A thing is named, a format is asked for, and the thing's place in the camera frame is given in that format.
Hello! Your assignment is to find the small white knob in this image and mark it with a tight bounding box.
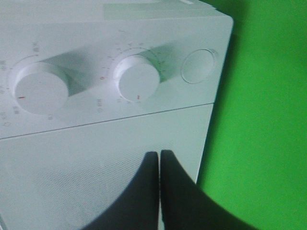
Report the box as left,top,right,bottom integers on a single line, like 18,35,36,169
113,55,160,102

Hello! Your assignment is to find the white microwave oven body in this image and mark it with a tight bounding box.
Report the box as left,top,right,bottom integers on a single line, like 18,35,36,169
0,0,233,138

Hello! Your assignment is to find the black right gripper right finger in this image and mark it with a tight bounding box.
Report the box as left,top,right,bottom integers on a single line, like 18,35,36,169
160,150,256,230

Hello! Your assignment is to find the large white upper knob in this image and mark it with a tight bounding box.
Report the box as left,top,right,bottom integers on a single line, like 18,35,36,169
12,62,69,115

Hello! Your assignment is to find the white microwave door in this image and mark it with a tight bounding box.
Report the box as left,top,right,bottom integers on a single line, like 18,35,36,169
0,104,213,230

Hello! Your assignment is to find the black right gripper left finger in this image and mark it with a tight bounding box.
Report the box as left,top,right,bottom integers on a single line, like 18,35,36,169
84,152,159,230

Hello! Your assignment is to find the round door release button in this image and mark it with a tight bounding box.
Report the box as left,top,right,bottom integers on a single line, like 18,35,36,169
181,49,215,84

